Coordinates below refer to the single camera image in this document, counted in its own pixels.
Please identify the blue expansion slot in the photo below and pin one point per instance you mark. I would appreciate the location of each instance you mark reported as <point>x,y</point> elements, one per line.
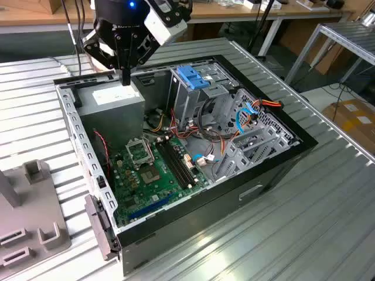
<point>149,208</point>

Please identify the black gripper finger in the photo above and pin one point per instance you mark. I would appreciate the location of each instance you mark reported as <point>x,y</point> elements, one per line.
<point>132,52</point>
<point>120,52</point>

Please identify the black RAM slot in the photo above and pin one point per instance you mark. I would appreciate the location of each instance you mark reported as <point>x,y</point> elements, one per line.
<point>177,162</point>
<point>171,167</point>

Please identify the green motherboard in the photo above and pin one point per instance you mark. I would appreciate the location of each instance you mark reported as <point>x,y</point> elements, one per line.
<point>167,191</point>

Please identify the grey metal drive cage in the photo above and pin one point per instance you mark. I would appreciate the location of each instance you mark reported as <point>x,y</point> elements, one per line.
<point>187,105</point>

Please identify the brown wooden box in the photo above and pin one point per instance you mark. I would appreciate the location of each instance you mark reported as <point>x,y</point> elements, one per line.
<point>55,6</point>

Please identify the blue plastic drive carrier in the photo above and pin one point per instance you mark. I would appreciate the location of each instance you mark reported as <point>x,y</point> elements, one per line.
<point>192,77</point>

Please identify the grey parts rack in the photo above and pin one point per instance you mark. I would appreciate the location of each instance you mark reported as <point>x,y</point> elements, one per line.
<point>29,205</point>

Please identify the CPU socket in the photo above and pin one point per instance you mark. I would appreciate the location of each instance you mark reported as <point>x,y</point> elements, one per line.
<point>150,175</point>

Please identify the black open PC case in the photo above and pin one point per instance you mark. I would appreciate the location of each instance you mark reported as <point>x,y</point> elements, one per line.
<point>205,222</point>

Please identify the yellow cardboard box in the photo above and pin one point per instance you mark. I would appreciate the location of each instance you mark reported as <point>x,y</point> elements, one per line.
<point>360,128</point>

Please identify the grey power supply unit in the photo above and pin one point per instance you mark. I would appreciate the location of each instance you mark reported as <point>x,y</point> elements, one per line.
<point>111,123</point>

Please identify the grey metal disk bay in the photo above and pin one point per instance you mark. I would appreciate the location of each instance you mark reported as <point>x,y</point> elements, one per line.
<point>263,146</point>

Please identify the black tripod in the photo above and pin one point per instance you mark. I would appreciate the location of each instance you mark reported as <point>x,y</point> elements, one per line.
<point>261,26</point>

